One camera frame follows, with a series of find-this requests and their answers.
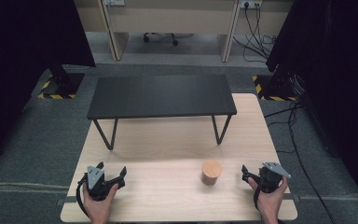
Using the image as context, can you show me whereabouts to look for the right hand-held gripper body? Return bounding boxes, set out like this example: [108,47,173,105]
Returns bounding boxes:
[258,161,292,194]

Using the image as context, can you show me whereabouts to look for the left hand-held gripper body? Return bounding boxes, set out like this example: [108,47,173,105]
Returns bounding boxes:
[86,165,117,202]

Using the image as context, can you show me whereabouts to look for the person's left hand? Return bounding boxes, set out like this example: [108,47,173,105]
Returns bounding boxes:
[82,182,119,224]

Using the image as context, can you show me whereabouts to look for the person's right hand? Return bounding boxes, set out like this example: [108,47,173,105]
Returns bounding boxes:
[247,176,289,224]

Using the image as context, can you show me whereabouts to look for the wooden cylinder canister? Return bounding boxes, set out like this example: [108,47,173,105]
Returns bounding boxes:
[200,159,224,187]

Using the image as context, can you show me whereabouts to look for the stand base with hazard tape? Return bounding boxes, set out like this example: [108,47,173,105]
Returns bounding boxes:
[36,64,86,101]
[252,73,299,103]

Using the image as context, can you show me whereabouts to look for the black shelf riser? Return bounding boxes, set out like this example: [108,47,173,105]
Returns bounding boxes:
[86,74,239,151]

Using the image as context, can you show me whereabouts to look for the black curtain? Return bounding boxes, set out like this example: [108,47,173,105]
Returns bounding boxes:
[266,0,358,216]
[0,0,97,172]

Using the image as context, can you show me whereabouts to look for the office chair base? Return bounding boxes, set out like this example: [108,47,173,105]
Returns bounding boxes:
[142,32,181,48]

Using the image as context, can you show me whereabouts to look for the black gripper strap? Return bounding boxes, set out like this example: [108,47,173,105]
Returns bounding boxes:
[253,184,263,213]
[76,173,91,219]

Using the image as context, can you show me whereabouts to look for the black floor cable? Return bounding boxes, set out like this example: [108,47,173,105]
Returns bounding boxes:
[263,101,337,224]

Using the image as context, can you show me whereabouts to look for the black cables bundle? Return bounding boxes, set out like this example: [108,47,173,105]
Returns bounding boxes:
[232,5,278,63]

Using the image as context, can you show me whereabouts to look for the white wall socket with plugs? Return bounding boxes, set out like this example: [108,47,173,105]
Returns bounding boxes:
[238,0,264,9]

